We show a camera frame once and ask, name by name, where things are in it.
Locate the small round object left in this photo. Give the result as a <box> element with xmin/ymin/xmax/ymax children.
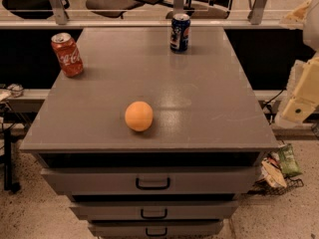
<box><xmin>7</xmin><ymin>84</ymin><xmax>24</xmax><ymax>98</ymax></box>

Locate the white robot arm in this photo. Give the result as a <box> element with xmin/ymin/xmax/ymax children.
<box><xmin>276</xmin><ymin>0</ymin><xmax>319</xmax><ymax>126</ymax></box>

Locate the blue pepsi can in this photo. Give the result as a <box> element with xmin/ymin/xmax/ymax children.
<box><xmin>170</xmin><ymin>13</ymin><xmax>190</xmax><ymax>53</ymax></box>

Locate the grey drawer cabinet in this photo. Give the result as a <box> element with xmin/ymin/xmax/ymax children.
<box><xmin>21</xmin><ymin>27</ymin><xmax>276</xmax><ymax>239</ymax></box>

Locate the orange fruit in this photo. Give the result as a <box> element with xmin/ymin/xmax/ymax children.
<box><xmin>125</xmin><ymin>102</ymin><xmax>154</xmax><ymax>131</ymax></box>

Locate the middle grey drawer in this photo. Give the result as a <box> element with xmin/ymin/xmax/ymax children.
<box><xmin>70</xmin><ymin>201</ymin><xmax>238</xmax><ymax>221</ymax></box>

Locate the black wire basket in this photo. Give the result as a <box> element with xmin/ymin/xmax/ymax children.
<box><xmin>248</xmin><ymin>177</ymin><xmax>304</xmax><ymax>196</ymax></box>

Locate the grey drawer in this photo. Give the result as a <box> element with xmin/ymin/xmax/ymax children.
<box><xmin>70</xmin><ymin>201</ymin><xmax>238</xmax><ymax>221</ymax></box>
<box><xmin>88</xmin><ymin>220</ymin><xmax>223</xmax><ymax>238</ymax></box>
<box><xmin>41</xmin><ymin>166</ymin><xmax>256</xmax><ymax>195</ymax></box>

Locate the bottom grey drawer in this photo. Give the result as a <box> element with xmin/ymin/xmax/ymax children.
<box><xmin>88</xmin><ymin>220</ymin><xmax>223</xmax><ymax>238</ymax></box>

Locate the metal railing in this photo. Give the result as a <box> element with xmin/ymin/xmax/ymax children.
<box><xmin>0</xmin><ymin>0</ymin><xmax>306</xmax><ymax>29</ymax></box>

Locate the green snack bag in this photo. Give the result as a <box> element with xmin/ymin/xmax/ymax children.
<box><xmin>278</xmin><ymin>143</ymin><xmax>301</xmax><ymax>177</ymax></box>

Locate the dark office chair left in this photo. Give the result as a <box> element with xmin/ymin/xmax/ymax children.
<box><xmin>2</xmin><ymin>0</ymin><xmax>70</xmax><ymax>20</ymax></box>

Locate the tan snack bag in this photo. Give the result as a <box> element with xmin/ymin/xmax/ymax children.
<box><xmin>261</xmin><ymin>160</ymin><xmax>287</xmax><ymax>188</ymax></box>

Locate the top grey drawer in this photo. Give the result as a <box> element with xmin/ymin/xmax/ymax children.
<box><xmin>41</xmin><ymin>166</ymin><xmax>256</xmax><ymax>195</ymax></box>

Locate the black stand left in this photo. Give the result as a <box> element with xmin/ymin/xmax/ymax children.
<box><xmin>0</xmin><ymin>102</ymin><xmax>23</xmax><ymax>194</ymax></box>

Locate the red coke can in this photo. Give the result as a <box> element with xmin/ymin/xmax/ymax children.
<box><xmin>51</xmin><ymin>33</ymin><xmax>84</xmax><ymax>78</ymax></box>

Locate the dark office chair middle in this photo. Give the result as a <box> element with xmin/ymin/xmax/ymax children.
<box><xmin>86</xmin><ymin>0</ymin><xmax>144</xmax><ymax>18</ymax></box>

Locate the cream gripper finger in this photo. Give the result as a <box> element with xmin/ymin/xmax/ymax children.
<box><xmin>279</xmin><ymin>0</ymin><xmax>312</xmax><ymax>25</ymax></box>
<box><xmin>280</xmin><ymin>57</ymin><xmax>319</xmax><ymax>123</ymax></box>

